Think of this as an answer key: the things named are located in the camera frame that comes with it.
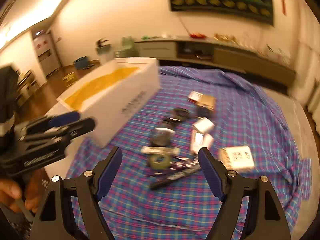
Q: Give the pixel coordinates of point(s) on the red object on cabinet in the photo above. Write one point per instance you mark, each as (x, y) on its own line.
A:
(197, 35)

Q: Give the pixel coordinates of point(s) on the green small object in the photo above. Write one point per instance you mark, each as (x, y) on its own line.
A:
(147, 37)

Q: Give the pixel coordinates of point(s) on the gold ornaments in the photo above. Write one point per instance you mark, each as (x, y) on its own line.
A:
(225, 37)

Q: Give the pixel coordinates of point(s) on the small dark object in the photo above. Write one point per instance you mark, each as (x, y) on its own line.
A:
(202, 111)

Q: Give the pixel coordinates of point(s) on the white packet with red print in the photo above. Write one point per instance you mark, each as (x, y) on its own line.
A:
(196, 141)

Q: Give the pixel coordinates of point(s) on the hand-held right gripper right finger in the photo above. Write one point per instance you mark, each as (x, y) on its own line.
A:
(210, 175)

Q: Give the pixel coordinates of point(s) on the white box with yellow lining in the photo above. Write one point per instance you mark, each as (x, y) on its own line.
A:
(130, 92)

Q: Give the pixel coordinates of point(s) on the person's left hand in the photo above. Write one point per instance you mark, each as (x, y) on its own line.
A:
(10, 192)

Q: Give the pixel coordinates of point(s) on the blue plaid cloth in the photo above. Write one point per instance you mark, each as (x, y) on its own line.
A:
(175, 205)

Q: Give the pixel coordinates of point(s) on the long grey tv cabinet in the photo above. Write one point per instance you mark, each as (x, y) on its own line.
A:
(230, 55)

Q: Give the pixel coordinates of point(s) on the small metallic box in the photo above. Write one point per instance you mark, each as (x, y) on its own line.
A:
(207, 102)

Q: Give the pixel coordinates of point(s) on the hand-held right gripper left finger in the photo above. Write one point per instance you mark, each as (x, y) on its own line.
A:
(110, 175)

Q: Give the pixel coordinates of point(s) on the white trash bin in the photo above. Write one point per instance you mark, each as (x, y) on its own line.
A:
(103, 50)

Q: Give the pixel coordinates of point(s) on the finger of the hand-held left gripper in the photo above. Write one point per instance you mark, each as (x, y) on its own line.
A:
(82, 126)
(65, 117)

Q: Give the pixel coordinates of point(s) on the small white printed packet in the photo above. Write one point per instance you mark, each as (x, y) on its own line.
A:
(160, 150)

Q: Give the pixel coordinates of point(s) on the green tape roll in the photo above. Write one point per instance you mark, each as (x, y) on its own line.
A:
(153, 162)

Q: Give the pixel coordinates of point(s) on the white gold printed packet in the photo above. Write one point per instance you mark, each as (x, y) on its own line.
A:
(237, 157)

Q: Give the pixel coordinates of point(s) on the red white small box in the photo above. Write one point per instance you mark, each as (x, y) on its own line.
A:
(195, 96)

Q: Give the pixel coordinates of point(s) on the black eyeglasses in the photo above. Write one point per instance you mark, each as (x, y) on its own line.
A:
(175, 117)

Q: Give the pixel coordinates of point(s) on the blue bin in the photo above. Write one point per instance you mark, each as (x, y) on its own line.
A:
(80, 63)

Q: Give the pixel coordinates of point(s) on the purple wrapper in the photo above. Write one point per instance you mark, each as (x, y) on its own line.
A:
(185, 163)

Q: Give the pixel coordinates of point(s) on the black marker pen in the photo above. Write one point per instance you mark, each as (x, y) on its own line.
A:
(175, 177)

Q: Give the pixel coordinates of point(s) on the plain white small box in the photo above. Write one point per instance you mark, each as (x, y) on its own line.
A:
(203, 125)

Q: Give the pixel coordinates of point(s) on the green plastic chair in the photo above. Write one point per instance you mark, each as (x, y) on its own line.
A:
(128, 45)

